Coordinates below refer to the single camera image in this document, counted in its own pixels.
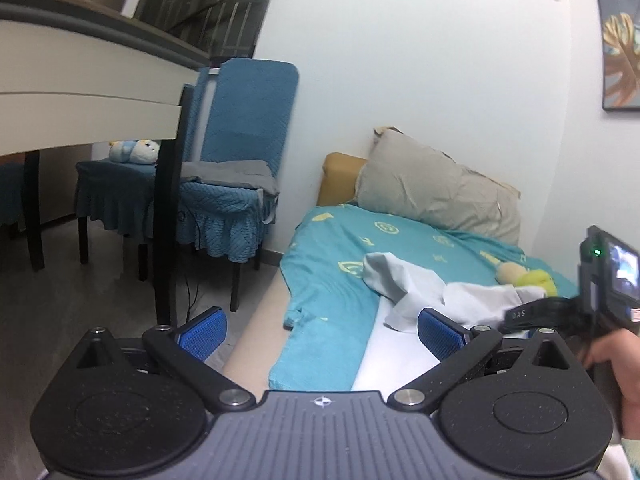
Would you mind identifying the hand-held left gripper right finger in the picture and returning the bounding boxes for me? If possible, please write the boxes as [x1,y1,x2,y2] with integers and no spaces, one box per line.
[388,308,572,415]

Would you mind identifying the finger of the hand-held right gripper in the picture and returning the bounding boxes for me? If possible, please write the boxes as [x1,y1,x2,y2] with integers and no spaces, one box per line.
[499,296,587,335]

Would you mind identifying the person's right hand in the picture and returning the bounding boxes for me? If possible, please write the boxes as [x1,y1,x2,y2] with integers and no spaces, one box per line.
[582,331,640,436]

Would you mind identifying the white bed sheet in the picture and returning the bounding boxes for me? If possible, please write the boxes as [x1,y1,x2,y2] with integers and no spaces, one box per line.
[351,298,451,392]

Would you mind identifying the leaf wall picture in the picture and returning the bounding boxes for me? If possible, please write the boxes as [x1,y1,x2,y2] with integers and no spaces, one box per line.
[589,0,640,112]

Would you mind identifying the beige pillow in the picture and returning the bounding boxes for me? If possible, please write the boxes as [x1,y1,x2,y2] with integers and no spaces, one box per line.
[352,127,522,246]

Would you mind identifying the blue covered high-back chair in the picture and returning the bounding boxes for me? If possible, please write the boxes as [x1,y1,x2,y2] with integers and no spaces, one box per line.
[176,57,301,314]

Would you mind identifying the teal printed blanket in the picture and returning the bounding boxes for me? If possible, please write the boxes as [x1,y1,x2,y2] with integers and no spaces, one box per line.
[268,203,582,392]

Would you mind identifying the beige bed base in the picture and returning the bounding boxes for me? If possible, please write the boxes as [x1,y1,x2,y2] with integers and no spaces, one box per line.
[220,274,297,392]

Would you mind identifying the white grey table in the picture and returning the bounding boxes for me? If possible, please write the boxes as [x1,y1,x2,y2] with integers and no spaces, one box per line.
[0,0,212,327]

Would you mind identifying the black cable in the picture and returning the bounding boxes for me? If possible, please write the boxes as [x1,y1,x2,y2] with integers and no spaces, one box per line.
[174,199,202,322]

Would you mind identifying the dark barred window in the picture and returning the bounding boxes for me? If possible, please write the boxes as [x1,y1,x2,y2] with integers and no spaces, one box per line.
[134,0,279,62]

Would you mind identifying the white garment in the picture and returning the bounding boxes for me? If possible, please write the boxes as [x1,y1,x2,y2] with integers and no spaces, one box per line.
[362,252,549,334]

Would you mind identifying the blue white plush toy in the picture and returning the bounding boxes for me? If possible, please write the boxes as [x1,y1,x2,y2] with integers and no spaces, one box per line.
[108,138,161,166]

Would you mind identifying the tan headboard cushion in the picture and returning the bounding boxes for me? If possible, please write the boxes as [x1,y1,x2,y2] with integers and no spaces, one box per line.
[316,152,369,207]

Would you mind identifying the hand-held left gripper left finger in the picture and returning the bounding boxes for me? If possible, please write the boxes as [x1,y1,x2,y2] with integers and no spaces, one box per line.
[75,306,256,415]

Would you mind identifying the grey folded cloth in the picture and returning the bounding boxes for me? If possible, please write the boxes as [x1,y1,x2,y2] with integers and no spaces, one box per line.
[180,159,281,224]

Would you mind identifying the yellow green plush toy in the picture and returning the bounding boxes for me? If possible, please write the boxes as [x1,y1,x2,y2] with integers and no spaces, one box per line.
[494,262,559,297]

